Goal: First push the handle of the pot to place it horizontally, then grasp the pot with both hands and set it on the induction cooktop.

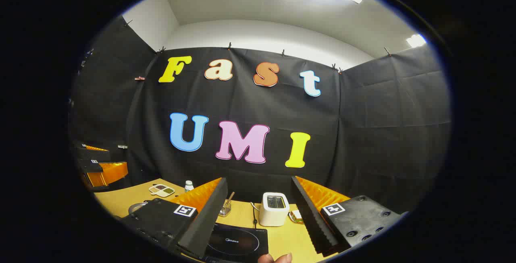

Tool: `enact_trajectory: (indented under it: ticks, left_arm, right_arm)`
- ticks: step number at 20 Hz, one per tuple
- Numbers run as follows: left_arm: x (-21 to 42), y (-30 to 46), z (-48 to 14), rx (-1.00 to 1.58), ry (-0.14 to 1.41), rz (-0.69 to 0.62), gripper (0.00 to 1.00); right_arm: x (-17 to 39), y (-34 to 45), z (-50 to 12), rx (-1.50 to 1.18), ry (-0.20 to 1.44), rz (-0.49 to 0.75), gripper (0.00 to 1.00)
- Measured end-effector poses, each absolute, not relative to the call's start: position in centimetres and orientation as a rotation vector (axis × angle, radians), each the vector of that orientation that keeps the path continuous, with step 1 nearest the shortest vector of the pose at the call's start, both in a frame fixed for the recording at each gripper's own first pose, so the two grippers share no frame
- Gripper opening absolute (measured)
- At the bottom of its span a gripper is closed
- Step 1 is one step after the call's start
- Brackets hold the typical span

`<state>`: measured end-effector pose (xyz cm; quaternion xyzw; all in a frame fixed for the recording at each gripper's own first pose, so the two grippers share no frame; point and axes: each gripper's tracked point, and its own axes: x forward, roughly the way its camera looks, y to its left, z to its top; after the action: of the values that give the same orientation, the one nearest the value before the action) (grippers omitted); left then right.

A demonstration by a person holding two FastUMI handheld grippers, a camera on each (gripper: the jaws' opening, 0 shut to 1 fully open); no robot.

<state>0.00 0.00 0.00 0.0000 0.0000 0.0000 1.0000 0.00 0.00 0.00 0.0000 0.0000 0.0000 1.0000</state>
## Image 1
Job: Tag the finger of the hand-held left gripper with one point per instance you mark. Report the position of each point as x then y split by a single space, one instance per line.
96 155
109 172

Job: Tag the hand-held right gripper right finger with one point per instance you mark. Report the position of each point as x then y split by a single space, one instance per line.
308 214

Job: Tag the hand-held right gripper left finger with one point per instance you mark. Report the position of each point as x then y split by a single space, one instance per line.
209 214

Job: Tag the black induction cooktop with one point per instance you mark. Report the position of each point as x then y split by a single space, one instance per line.
238 241

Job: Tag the small toy sandwich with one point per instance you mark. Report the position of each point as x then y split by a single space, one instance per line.
296 216

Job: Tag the wooden stick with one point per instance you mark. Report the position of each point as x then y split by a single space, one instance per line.
230 197

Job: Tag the white drink bottle green label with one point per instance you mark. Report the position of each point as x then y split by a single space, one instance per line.
188 187

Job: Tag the white toaster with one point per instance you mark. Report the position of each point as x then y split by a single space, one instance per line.
273 212

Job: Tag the white divided dish of beans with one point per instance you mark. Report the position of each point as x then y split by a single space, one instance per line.
161 190

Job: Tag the black backdrop cloth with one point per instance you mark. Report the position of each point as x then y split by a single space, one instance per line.
242 102

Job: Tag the row of black backdrop clips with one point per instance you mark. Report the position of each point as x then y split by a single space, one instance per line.
229 46

